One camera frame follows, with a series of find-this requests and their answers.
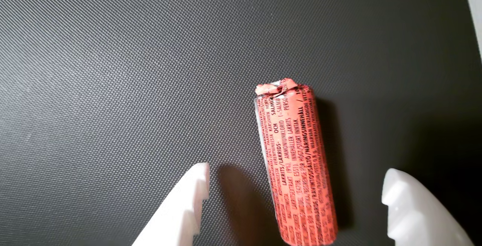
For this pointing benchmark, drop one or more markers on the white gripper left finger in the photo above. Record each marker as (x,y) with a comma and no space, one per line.
(177,212)

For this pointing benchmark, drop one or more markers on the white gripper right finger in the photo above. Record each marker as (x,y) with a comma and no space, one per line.
(418,212)

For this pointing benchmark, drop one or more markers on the red candy roll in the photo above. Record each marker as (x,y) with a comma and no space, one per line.
(297,163)

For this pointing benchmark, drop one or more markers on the grey textured mat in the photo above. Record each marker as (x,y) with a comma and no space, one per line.
(113,69)

